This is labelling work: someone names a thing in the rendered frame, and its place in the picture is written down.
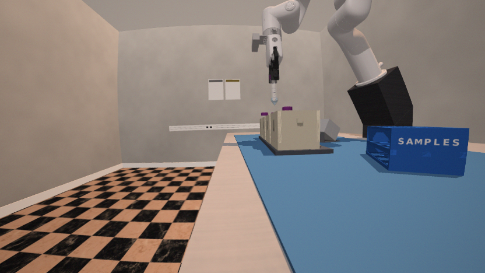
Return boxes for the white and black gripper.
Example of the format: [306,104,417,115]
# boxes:
[263,34,283,80]

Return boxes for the blue bench mat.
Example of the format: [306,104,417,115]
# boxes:
[234,134,485,273]

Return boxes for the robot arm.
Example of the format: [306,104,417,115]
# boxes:
[252,0,387,86]

